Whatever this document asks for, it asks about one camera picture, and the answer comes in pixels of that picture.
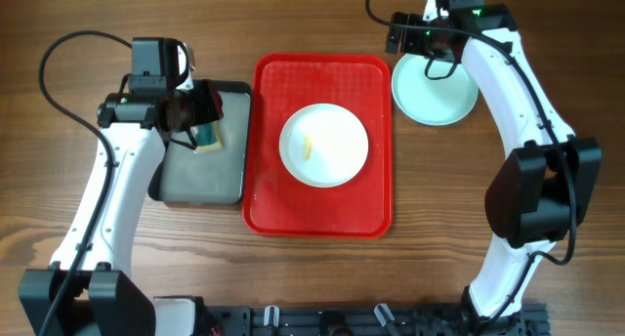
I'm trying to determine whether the light blue plate front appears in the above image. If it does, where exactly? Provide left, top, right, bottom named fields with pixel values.
left=392, top=54, right=479, bottom=126

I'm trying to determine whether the green yellow sponge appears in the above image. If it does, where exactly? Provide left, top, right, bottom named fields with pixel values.
left=191, top=121, right=223, bottom=153

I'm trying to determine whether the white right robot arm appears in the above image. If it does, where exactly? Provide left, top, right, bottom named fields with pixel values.
left=386, top=0, right=602, bottom=335

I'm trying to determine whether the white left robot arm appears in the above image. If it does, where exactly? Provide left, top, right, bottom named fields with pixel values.
left=19, top=38, right=223, bottom=335

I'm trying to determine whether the grey metal wash tray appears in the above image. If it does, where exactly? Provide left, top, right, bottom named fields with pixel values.
left=147, top=81, right=252, bottom=205

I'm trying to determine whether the red plastic serving tray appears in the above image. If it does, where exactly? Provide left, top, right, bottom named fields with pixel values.
left=242, top=53, right=393, bottom=238

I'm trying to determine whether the white round plate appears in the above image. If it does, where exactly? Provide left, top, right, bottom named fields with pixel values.
left=278, top=104, right=369, bottom=189

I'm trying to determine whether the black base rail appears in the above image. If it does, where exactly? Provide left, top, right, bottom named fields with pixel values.
left=194, top=302, right=551, bottom=336

